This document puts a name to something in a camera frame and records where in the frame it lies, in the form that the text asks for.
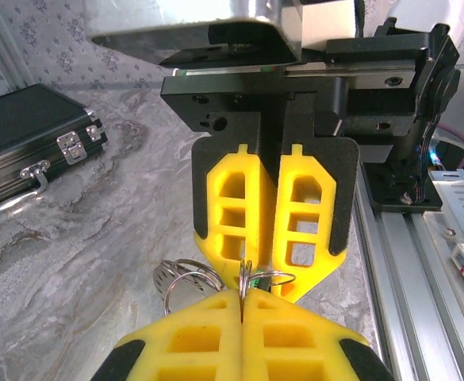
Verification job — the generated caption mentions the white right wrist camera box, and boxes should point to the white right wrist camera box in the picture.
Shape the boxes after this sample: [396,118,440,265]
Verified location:
[86,0,359,67]

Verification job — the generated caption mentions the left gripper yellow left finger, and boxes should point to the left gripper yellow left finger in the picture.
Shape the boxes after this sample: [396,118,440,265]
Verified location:
[90,288,244,381]

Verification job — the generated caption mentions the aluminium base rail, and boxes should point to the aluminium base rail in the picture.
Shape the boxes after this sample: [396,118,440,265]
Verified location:
[354,166,464,381]

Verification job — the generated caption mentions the black case with metal latches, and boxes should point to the black case with metal latches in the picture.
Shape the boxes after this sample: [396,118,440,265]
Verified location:
[0,83,109,223]

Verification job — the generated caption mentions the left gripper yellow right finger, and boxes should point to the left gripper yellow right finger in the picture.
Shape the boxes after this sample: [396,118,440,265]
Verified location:
[242,289,395,381]

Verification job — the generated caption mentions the slotted white cable duct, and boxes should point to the slotted white cable duct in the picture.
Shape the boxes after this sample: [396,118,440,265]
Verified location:
[424,168,464,243]

